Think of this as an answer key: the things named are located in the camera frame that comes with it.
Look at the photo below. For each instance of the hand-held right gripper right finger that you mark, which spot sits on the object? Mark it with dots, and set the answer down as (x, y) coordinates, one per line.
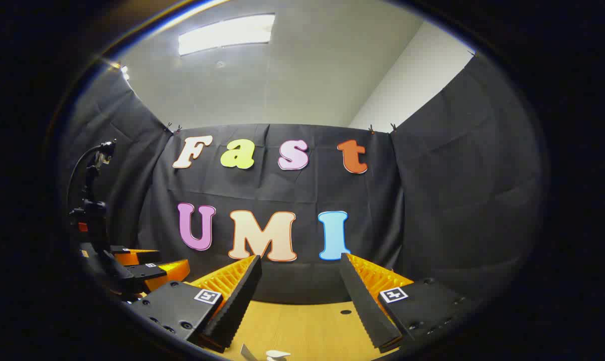
(365, 306)

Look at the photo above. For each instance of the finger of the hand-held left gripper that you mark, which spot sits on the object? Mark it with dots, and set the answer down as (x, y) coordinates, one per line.
(157, 273)
(137, 256)

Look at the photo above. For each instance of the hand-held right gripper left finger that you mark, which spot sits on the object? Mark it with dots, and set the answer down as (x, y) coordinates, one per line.
(237, 306)

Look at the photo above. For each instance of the white squeeze tube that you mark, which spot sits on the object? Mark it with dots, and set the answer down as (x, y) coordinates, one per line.
(247, 353)

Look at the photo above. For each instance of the black backdrop cloth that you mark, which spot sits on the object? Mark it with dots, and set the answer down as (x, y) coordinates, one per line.
(433, 200)

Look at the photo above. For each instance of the ceiling light panel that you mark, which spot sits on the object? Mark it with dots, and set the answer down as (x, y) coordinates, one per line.
(227, 34)

